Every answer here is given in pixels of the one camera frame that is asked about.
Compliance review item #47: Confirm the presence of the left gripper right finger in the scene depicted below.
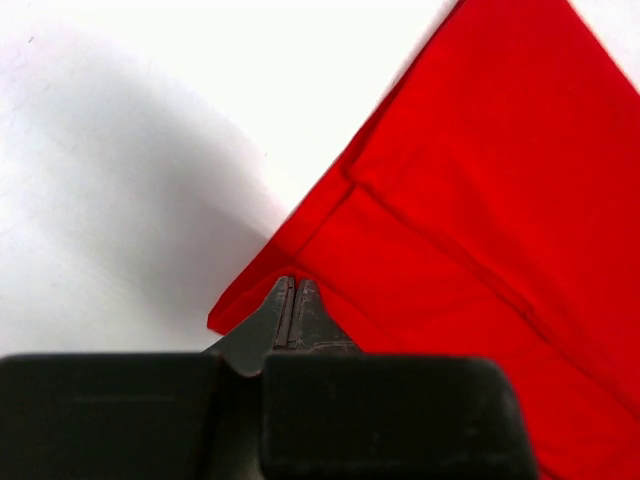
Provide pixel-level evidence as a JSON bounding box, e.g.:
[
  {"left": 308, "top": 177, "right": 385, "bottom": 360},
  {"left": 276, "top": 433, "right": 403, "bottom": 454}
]
[{"left": 286, "top": 279, "right": 361, "bottom": 354}]

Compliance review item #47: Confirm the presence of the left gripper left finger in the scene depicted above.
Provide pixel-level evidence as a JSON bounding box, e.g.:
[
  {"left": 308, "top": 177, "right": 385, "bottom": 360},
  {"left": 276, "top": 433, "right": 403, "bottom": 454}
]
[{"left": 203, "top": 276, "right": 295, "bottom": 376}]

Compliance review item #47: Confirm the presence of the red t shirt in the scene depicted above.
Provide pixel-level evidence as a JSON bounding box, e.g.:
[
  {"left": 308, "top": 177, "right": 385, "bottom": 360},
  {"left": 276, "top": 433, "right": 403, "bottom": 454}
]
[{"left": 208, "top": 1, "right": 639, "bottom": 479}]

